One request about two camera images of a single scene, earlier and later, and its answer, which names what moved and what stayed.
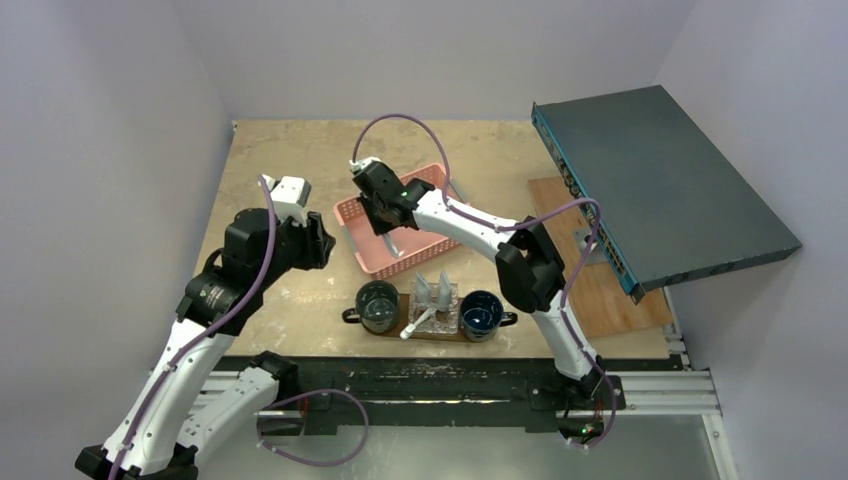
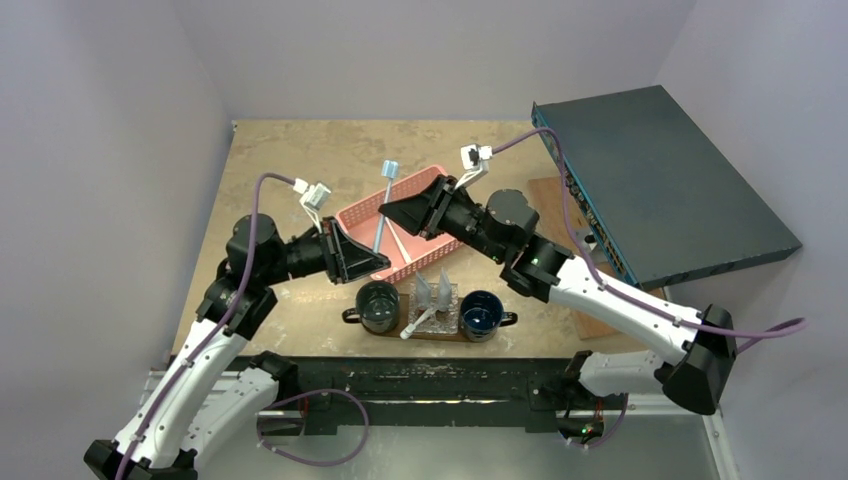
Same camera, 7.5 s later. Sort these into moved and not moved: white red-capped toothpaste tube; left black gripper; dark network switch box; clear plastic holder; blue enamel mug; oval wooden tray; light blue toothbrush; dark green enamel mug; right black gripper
Moved: left black gripper; light blue toothbrush; right black gripper
Not moved: dark network switch box; blue enamel mug; dark green enamel mug; clear plastic holder; oval wooden tray; white red-capped toothpaste tube
